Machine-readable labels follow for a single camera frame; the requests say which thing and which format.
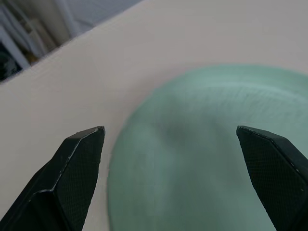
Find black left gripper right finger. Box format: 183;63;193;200
236;125;308;231

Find white metal frame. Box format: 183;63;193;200
0;0;80;70

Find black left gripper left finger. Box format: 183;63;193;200
0;126;106;231

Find green plate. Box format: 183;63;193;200
107;64;308;231

